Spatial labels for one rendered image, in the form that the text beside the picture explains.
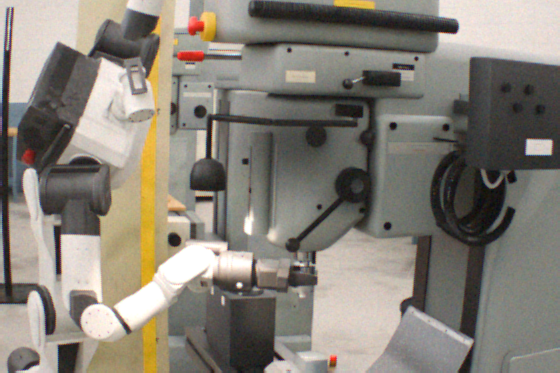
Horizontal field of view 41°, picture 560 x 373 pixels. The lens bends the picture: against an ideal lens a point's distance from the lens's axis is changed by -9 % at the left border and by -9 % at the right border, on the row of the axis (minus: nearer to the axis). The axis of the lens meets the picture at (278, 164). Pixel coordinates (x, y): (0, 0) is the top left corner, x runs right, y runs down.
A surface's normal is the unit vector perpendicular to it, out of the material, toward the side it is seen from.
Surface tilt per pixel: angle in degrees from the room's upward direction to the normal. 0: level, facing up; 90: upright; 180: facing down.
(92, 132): 59
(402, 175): 90
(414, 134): 90
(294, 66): 90
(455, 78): 90
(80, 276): 76
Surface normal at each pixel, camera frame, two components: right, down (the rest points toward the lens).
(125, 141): 0.55, -0.42
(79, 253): 0.30, -0.13
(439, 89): 0.35, 0.12
